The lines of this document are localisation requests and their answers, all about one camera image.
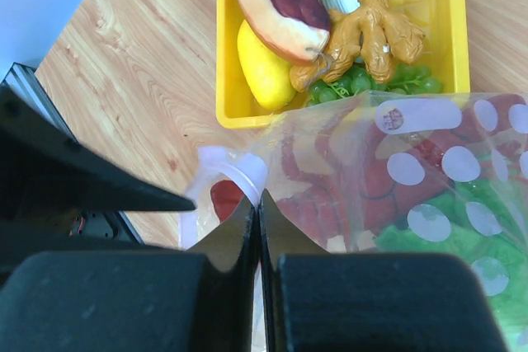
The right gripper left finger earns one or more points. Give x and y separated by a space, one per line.
63 293

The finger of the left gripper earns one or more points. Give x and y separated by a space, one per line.
123 192

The fake ginger root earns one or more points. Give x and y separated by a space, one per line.
374 32

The yellow fake mango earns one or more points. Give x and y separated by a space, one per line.
266 74

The yellow plastic tray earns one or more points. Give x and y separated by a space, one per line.
445 52

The clear zip top bag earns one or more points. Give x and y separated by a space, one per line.
225 176

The fake green grapes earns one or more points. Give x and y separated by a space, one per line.
407 80

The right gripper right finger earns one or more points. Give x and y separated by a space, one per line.
318 301

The fake green cabbage leaf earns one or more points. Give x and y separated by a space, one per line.
485 223

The red fake lobster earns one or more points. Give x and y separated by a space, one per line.
356 167

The aluminium frame rail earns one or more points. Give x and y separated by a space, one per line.
47 169

